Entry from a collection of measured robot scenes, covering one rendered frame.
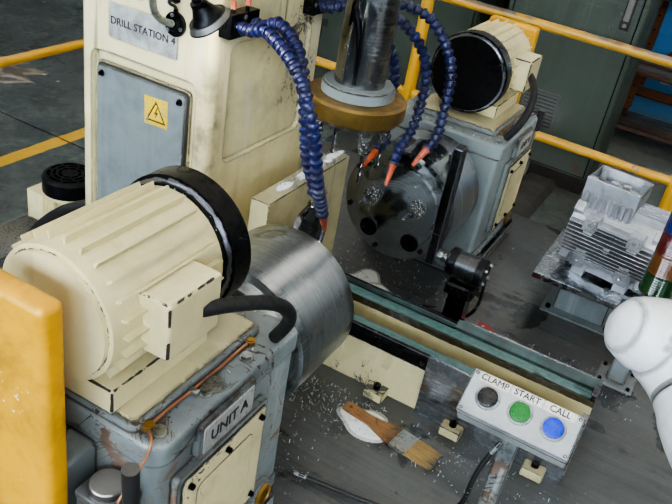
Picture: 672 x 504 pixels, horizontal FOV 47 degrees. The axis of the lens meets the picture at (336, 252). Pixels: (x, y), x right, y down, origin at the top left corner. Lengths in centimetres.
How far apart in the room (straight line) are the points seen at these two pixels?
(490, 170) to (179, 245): 106
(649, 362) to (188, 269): 57
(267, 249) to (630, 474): 80
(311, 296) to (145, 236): 40
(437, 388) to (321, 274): 37
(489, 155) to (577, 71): 270
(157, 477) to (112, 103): 78
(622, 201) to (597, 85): 270
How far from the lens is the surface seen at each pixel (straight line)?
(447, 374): 144
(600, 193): 181
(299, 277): 119
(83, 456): 95
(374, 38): 132
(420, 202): 163
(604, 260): 182
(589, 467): 156
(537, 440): 117
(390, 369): 150
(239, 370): 98
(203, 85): 135
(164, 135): 143
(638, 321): 103
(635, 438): 167
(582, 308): 193
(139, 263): 85
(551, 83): 452
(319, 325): 119
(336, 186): 161
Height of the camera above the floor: 180
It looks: 31 degrees down
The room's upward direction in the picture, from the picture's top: 10 degrees clockwise
